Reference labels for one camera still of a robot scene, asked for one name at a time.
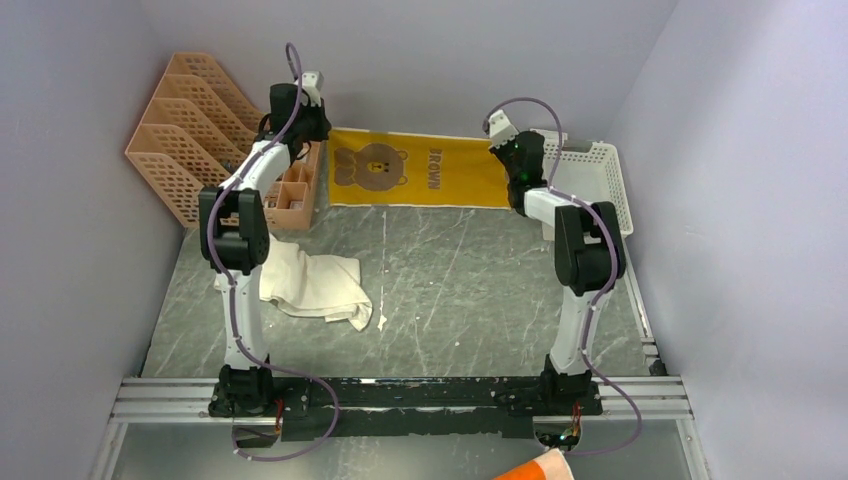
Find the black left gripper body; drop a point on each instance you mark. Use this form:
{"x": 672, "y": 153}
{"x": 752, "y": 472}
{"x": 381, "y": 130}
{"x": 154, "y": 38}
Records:
{"x": 313, "y": 123}

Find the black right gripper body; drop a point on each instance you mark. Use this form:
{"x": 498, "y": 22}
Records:
{"x": 505, "y": 154}

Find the white plastic basket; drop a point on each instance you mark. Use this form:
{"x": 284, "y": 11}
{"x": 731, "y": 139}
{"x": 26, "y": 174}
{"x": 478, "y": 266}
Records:
{"x": 589, "y": 169}

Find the yellow brown bear towel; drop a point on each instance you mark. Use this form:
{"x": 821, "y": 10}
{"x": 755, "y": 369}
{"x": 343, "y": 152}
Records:
{"x": 370, "y": 168}

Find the white towel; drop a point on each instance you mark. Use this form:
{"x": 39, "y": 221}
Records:
{"x": 314, "y": 286}

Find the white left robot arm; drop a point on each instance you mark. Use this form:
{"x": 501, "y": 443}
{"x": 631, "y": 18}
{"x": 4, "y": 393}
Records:
{"x": 236, "y": 242}

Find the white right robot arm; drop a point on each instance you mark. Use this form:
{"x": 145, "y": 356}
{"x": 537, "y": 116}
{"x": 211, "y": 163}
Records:
{"x": 587, "y": 259}

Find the orange plastic file rack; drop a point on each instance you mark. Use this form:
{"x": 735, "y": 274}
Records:
{"x": 196, "y": 130}

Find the orange white striped object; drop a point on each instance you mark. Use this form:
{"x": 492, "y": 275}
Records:
{"x": 551, "y": 465}

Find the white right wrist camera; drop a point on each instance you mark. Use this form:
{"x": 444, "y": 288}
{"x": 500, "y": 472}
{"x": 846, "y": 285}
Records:
{"x": 500, "y": 129}

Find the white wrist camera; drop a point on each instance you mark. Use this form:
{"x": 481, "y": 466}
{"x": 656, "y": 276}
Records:
{"x": 500, "y": 129}
{"x": 310, "y": 83}

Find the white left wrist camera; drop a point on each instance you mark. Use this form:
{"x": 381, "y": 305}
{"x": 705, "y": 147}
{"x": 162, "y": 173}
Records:
{"x": 310, "y": 83}

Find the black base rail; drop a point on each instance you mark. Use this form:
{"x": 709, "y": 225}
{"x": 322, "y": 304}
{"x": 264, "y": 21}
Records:
{"x": 308, "y": 410}

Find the aluminium frame rail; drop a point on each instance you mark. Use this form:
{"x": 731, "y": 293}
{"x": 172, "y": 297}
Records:
{"x": 186, "y": 400}

